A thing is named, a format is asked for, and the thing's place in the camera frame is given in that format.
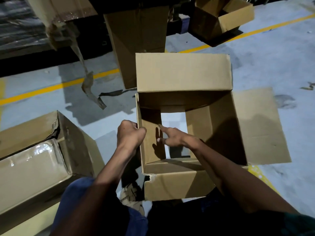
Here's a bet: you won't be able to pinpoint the small bluish block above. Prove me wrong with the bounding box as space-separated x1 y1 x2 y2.
181 16 190 34

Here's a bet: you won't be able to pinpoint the pile of brown cardboard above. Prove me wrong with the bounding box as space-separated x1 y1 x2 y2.
26 0 98 51

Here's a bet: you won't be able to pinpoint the person's right forearm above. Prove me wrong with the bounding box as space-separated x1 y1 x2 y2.
189 140 298 214

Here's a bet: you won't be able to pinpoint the dusty torn cardboard box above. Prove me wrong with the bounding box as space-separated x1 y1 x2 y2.
0 110 105 179

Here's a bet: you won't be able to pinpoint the small cardboard box hazard label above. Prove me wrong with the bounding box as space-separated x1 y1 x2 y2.
135 52 292 201

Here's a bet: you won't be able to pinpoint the brown cardboard box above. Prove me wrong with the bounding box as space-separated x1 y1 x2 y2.
188 0 255 42

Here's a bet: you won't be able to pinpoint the upright brown cardboard sheet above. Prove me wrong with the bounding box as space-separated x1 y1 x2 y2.
103 6 170 89

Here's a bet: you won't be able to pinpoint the person's left woven shoe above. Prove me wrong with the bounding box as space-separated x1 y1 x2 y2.
120 183 146 215

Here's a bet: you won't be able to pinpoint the person's right hand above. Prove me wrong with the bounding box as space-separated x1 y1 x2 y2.
157 124 197 149

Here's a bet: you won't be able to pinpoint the stacks of cartons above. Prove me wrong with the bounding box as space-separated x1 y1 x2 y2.
0 0 52 59

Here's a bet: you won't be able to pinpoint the person's blue jeans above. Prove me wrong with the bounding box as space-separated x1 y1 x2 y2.
50 177 148 236

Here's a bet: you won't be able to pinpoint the hanging brown tape strip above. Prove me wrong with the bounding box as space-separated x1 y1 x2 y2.
71 44 108 110

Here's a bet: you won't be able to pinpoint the person's left hand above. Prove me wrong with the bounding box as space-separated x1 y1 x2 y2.
116 120 147 155

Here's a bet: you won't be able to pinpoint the person's left forearm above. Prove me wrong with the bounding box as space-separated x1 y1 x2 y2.
50 147 138 236

